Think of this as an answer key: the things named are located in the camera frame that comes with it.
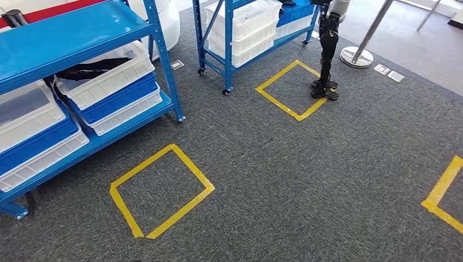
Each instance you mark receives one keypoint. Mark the red barrier belt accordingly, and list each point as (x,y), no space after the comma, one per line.
(54,11)

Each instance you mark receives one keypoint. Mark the yellow floor tape square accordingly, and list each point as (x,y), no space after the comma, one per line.
(439,191)

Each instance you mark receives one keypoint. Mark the black plastic part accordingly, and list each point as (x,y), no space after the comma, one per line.
(90,68)

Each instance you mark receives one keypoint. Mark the black and white humanoid robot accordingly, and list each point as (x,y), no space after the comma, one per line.
(328,43)

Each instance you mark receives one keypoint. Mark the silver stanchion pole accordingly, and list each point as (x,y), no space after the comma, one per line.
(428,16)

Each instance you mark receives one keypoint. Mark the silver floor outlet plate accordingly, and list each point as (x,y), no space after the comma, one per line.
(177,65)
(381,69)
(396,76)

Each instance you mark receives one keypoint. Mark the blue metal shelf rack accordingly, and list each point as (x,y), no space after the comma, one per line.
(228,54)
(72,39)

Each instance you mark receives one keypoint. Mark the silver stanchion with round base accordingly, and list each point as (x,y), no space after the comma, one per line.
(356,58)

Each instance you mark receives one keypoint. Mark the white car body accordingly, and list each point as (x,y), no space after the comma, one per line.
(170,21)

